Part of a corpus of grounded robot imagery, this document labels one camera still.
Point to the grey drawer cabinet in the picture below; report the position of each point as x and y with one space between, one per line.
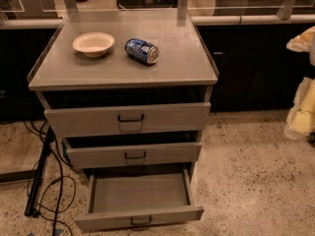
183 73

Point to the grey middle drawer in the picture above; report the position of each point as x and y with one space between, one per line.
98 157

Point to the blue soda can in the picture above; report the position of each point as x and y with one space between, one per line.
142 51

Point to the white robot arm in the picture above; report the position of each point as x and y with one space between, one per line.
300 121

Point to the grey top drawer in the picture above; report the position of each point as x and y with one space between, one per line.
119 120

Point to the black floor bar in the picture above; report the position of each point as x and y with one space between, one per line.
46 151

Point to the grey drawer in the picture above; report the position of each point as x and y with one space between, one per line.
138 197
98 157
119 120

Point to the grey bottom drawer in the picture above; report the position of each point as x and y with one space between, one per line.
138 197

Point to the white paper bowl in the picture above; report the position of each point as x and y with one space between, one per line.
93 44

